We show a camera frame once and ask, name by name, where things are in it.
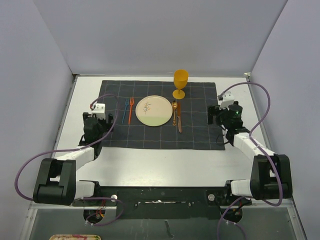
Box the gold metal spoon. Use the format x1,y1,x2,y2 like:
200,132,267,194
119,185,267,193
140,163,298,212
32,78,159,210
171,100,178,126

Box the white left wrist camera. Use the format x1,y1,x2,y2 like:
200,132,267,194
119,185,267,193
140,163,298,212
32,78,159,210
89,103,106,120

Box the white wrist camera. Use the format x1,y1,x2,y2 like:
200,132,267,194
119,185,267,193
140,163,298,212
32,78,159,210
217,91,235,110
89,103,106,120

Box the beige plate with plant motif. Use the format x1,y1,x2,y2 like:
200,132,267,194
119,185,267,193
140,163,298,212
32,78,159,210
135,95,173,127

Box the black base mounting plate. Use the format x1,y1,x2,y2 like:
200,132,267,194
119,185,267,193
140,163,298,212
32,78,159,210
72,186,237,220

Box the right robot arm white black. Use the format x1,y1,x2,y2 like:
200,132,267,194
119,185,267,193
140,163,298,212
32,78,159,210
207,101,293,205

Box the blue plastic fork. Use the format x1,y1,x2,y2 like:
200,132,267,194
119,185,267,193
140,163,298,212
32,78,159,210
121,98,130,125

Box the floral tray edge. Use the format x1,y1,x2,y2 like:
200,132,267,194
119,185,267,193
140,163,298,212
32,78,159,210
49,234,101,240

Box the orange plastic cup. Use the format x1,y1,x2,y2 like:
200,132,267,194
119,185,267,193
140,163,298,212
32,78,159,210
172,69,189,100

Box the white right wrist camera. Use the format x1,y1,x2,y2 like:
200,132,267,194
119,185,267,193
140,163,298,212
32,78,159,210
217,91,235,110

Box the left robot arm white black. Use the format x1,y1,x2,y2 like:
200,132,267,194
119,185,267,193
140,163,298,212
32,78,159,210
33,112,114,206

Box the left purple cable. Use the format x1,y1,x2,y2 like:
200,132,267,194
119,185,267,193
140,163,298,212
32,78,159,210
14,93,125,227

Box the dark grey checked cloth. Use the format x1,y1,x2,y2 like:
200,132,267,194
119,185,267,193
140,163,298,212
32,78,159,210
99,80,225,151

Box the orange plastic fork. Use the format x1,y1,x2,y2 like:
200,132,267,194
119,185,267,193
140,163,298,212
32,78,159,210
128,97,135,125

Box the purple cable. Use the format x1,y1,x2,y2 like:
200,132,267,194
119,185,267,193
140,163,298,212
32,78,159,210
14,93,125,227
216,81,285,240

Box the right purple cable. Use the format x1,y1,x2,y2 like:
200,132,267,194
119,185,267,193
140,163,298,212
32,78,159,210
216,81,285,240

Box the copper metal knife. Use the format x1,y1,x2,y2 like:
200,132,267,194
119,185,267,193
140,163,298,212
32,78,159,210
177,102,182,133

